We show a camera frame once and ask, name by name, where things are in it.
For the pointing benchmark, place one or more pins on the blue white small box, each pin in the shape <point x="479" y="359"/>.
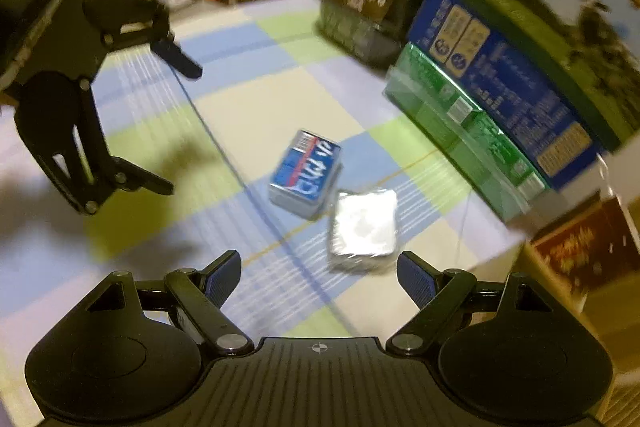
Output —
<point x="305" y="174"/>

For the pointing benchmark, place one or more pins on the dark red gift box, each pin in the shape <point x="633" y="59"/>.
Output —
<point x="591" y="246"/>

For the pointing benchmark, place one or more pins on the blue milk carton box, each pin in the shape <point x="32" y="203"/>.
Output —
<point x="560" y="77"/>

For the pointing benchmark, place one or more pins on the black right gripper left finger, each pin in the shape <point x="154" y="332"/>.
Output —
<point x="180" y="313"/>

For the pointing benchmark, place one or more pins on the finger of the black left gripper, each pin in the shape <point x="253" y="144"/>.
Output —
<point x="57" y="120"/>
<point x="124" y="24"/>

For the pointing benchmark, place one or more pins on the dark green drink case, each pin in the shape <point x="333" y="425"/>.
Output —
<point x="374" y="31"/>

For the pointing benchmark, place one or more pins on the green wrapped drink pack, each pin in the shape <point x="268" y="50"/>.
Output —
<point x="505" y="178"/>

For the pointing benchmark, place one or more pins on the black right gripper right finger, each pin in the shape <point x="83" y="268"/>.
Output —
<point x="447" y="301"/>

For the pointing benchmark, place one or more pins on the silver wrapped white box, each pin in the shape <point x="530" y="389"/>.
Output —
<point x="363" y="230"/>

